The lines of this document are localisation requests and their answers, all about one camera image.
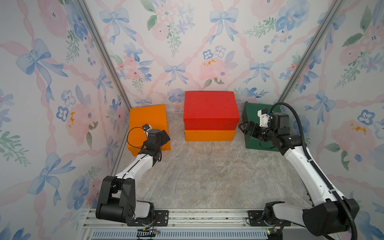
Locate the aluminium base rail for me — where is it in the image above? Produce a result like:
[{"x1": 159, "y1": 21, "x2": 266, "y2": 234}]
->
[{"x1": 77, "y1": 207, "x2": 341, "y2": 240}]

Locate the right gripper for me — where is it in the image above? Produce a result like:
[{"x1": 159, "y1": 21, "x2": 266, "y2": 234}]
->
[{"x1": 239, "y1": 120, "x2": 276, "y2": 143}]

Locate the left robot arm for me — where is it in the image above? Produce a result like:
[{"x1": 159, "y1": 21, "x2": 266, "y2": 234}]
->
[{"x1": 96, "y1": 125, "x2": 170, "y2": 227}]

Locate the right corner aluminium post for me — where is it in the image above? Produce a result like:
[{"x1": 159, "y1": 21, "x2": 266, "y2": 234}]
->
[{"x1": 278, "y1": 0, "x2": 345, "y2": 102}]

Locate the orange shoebox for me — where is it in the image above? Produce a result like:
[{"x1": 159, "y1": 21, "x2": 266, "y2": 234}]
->
[
  {"x1": 185, "y1": 130, "x2": 236, "y2": 142},
  {"x1": 127, "y1": 105, "x2": 169, "y2": 157}
]

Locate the corner aluminium post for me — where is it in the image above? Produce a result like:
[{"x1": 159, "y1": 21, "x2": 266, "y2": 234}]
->
[
  {"x1": 73, "y1": 0, "x2": 132, "y2": 111},
  {"x1": 278, "y1": 0, "x2": 345, "y2": 102}
]

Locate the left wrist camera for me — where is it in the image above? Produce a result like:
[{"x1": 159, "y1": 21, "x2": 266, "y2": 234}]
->
[{"x1": 142, "y1": 124, "x2": 152, "y2": 133}]

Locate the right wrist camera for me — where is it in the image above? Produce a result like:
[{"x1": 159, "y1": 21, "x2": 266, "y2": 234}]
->
[{"x1": 258, "y1": 109, "x2": 271, "y2": 128}]

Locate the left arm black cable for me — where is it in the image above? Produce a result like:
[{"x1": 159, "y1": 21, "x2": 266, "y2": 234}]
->
[{"x1": 119, "y1": 126, "x2": 151, "y2": 217}]

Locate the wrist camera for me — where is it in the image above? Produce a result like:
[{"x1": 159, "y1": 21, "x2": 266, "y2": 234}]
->
[
  {"x1": 258, "y1": 109, "x2": 271, "y2": 128},
  {"x1": 142, "y1": 124, "x2": 152, "y2": 133}
]

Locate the red shoebox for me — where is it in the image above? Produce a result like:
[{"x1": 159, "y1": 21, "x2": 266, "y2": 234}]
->
[{"x1": 184, "y1": 91, "x2": 240, "y2": 131}]

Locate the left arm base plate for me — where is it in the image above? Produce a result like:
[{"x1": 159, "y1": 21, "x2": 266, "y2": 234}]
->
[{"x1": 127, "y1": 210, "x2": 169, "y2": 228}]

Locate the left corner aluminium post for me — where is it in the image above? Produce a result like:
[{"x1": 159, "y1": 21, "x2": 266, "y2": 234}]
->
[{"x1": 73, "y1": 0, "x2": 132, "y2": 111}]

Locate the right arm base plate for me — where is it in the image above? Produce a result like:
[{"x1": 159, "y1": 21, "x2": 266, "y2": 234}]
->
[{"x1": 247, "y1": 210, "x2": 285, "y2": 227}]

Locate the green shoebox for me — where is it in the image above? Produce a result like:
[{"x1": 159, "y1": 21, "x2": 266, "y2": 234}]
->
[{"x1": 242, "y1": 103, "x2": 301, "y2": 155}]

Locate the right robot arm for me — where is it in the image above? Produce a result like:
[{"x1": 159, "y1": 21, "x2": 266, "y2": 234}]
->
[{"x1": 239, "y1": 110, "x2": 360, "y2": 240}]

